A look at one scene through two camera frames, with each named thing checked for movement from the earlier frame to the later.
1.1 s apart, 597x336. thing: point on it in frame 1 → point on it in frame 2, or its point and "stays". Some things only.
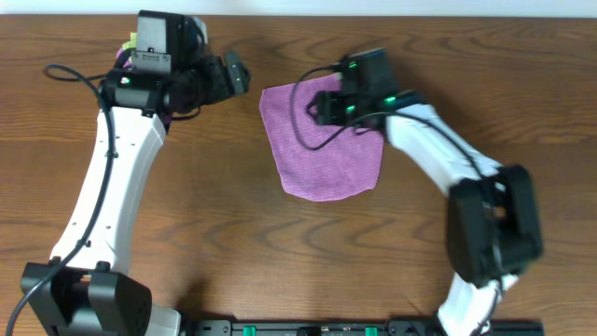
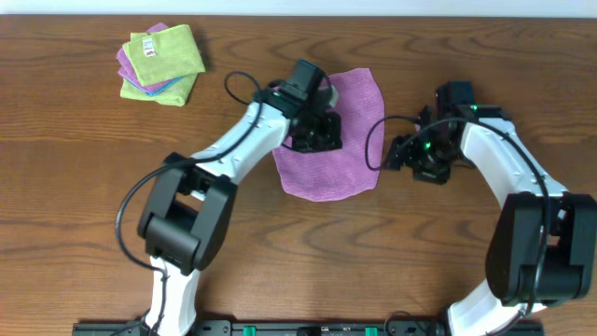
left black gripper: x=220 y=77 → x=317 y=135
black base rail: x=360 y=328 stays
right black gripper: x=329 y=107 → x=403 y=152
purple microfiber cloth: x=317 y=161 stays
